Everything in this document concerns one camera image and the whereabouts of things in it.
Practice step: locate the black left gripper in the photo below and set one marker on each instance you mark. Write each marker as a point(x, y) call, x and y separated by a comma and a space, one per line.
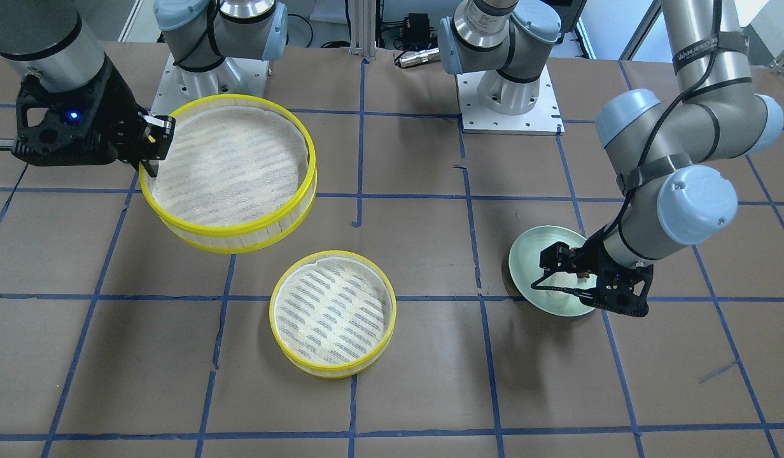
point(587, 259)

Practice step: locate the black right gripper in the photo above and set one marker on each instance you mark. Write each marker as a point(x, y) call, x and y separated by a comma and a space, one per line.
point(114, 109)

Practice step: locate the white steamed bun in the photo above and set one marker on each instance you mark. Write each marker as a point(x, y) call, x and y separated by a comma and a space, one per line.
point(563, 280)

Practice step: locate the yellow steamer layer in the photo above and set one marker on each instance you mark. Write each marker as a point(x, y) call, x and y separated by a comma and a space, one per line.
point(241, 174)
point(333, 313)

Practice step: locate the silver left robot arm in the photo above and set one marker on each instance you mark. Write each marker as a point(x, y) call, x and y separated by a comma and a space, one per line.
point(659, 154)

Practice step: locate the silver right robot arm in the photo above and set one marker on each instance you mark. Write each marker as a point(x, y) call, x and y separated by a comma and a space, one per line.
point(52, 37)

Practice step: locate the silver cylindrical device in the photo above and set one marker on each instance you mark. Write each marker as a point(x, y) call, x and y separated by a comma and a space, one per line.
point(416, 58)

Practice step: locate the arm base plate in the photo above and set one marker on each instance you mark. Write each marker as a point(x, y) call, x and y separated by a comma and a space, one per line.
point(492, 105)
point(235, 76)

